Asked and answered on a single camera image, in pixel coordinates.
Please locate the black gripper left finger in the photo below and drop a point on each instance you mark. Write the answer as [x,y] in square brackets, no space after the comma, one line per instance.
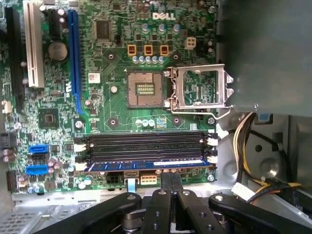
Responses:
[158,209]

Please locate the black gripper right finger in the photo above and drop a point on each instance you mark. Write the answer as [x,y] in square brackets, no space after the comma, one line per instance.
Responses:
[192,212]

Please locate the blue RAM stick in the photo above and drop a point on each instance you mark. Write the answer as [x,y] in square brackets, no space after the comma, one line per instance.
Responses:
[146,165]

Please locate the CPU socket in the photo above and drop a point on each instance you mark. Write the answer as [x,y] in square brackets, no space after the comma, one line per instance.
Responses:
[145,89]

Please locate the blue SATA port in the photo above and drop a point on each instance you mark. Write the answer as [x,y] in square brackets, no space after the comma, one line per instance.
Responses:
[36,169]
[38,149]

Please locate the metal socket cover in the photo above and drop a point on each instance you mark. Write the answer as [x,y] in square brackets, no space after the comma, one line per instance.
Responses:
[221,84]

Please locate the green motherboard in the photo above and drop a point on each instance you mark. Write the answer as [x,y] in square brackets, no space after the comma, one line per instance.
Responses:
[119,73]

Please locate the square black chipset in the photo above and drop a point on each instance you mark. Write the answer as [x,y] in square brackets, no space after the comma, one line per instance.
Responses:
[48,118]

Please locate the grey power supply unit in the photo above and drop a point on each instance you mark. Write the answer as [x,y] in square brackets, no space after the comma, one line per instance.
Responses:
[263,53]

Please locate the blue expansion slot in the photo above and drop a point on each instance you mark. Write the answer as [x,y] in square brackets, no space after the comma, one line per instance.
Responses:
[74,56]

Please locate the round coin battery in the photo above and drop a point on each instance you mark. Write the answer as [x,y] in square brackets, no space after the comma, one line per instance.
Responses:
[57,51]

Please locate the white expansion slot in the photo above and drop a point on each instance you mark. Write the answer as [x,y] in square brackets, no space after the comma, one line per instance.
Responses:
[34,48]

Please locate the black expansion slot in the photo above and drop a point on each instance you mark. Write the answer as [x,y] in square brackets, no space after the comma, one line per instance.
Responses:
[15,53]

